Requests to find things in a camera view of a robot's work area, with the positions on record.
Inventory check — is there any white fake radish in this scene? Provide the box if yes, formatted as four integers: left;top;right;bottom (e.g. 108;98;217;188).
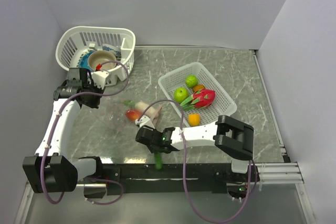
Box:
123;100;160;118

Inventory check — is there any brown fake food piece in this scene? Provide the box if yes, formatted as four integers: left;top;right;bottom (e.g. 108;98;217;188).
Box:
192;84;205;92

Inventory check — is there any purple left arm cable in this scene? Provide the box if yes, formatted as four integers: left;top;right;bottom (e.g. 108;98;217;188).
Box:
41;60;130;206

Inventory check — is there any white perforated rectangular basket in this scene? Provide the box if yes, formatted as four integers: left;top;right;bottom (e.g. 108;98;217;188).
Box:
158;62;237;127

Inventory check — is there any orange fake fruit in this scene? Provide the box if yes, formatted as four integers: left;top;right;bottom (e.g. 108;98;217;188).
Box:
188;114;201;127

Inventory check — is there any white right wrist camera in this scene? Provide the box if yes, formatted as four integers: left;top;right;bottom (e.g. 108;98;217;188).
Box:
134;115;155;129

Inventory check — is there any green fake chili pepper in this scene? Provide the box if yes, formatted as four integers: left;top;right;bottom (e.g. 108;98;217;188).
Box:
154;153;163;170

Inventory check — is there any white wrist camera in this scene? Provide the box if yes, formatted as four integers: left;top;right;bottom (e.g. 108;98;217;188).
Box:
134;115;155;129
91;70;110;89

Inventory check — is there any aluminium frame rail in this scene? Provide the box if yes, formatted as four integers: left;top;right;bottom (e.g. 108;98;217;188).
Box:
257;163;304;184

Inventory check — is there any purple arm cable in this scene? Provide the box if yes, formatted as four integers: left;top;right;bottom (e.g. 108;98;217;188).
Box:
139;99;259;222
41;60;130;206

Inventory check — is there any red yellow fake mango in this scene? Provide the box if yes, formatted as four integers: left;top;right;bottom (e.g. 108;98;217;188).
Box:
125;109;142;122

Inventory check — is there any green fake apple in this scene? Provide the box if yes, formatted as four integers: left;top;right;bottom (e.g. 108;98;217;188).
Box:
174;87;189;104

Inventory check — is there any beige bowl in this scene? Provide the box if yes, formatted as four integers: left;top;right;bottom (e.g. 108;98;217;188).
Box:
88;50;117;70

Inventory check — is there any blue patterned white dish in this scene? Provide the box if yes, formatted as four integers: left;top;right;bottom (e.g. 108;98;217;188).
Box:
102;44;122;61

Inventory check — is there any clear zip top bag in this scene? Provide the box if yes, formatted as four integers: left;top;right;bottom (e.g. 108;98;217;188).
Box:
102;95;163;130

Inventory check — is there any white slatted round basket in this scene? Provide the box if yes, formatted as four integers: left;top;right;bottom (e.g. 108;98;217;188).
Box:
55;26;136;86

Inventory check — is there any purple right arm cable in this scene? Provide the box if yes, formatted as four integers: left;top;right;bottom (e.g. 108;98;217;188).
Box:
139;99;259;222

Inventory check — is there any red fake strawberry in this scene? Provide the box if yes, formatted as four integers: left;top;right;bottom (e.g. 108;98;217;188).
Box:
180;89;216;111

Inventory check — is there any blue plate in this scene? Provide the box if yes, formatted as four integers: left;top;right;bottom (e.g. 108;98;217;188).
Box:
78;54;89;69

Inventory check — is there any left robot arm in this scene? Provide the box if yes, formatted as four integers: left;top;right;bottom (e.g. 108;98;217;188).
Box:
23;68;109;193

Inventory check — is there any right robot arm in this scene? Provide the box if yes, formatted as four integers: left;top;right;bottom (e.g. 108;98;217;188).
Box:
135;115;254;181

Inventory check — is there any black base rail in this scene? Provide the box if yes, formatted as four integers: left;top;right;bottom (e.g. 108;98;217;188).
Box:
98;163;248;194

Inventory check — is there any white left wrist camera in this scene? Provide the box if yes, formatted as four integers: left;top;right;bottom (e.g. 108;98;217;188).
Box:
91;70;110;89

